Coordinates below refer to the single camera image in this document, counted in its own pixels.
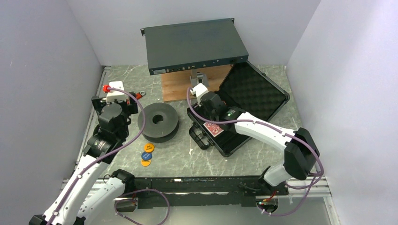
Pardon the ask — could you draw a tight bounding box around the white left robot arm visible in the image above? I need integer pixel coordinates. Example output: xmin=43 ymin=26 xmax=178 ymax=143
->
xmin=29 ymin=88 xmax=142 ymax=225

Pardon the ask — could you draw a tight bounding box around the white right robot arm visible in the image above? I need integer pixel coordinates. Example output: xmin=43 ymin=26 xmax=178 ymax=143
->
xmin=189 ymin=106 xmax=324 ymax=195

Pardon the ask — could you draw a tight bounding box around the black poker set case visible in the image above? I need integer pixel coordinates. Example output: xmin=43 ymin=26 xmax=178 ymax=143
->
xmin=187 ymin=61 xmax=290 ymax=157

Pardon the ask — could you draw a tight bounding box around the red playing card deck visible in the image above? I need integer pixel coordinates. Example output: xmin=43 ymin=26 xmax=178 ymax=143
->
xmin=203 ymin=122 xmax=224 ymax=137

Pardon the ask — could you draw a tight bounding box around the black perforated filament spool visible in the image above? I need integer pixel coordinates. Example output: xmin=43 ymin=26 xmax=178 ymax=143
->
xmin=137 ymin=103 xmax=179 ymax=143

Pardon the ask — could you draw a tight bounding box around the orange big blind button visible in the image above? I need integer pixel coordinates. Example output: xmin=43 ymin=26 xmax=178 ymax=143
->
xmin=144 ymin=143 xmax=154 ymax=153

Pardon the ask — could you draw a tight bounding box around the wooden base board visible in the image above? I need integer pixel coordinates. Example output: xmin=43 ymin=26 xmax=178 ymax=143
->
xmin=161 ymin=64 xmax=232 ymax=102

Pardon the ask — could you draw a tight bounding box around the blue small blind button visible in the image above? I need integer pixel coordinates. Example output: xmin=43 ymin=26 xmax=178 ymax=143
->
xmin=141 ymin=152 xmax=153 ymax=161

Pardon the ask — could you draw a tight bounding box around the orange dealer button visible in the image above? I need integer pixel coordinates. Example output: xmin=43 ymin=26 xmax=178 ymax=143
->
xmin=140 ymin=159 xmax=152 ymax=167

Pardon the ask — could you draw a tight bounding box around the red handled adjustable wrench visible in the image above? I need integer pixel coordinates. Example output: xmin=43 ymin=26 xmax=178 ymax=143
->
xmin=135 ymin=91 xmax=146 ymax=100

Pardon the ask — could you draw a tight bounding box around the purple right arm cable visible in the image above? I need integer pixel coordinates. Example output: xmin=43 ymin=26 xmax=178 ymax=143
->
xmin=186 ymin=87 xmax=325 ymax=218

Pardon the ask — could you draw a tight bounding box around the grey metal stand bracket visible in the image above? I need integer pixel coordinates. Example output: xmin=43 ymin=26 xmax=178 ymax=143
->
xmin=190 ymin=69 xmax=210 ymax=88

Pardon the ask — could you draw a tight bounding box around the dark teal network switch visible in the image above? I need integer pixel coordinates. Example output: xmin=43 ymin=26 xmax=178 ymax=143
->
xmin=141 ymin=18 xmax=249 ymax=75

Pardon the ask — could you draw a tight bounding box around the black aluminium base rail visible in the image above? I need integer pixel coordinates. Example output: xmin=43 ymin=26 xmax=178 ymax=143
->
xmin=117 ymin=175 xmax=289 ymax=211

